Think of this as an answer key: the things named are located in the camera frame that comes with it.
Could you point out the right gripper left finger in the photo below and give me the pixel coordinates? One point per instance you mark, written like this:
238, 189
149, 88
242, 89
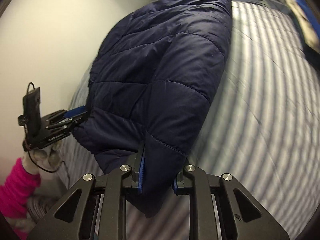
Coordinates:
137, 169

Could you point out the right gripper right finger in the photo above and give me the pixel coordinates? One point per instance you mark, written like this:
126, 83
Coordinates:
181, 184

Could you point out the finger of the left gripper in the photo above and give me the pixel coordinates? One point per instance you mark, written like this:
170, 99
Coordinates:
74, 112
68, 122

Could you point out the navy quilted puffer jacket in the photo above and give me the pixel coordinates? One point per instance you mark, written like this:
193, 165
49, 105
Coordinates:
152, 83

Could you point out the pink sleeved left forearm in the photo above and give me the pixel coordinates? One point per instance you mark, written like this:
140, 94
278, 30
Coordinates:
19, 185

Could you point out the white gloved left hand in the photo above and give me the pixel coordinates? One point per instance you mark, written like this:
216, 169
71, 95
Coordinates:
47, 159

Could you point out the blue white striped quilt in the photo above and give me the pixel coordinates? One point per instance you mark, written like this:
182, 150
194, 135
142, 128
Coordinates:
263, 125

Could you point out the blue and white folded garment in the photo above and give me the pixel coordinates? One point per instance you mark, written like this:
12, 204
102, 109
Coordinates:
308, 28

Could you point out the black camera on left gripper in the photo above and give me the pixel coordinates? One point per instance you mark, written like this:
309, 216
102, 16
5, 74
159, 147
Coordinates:
31, 118

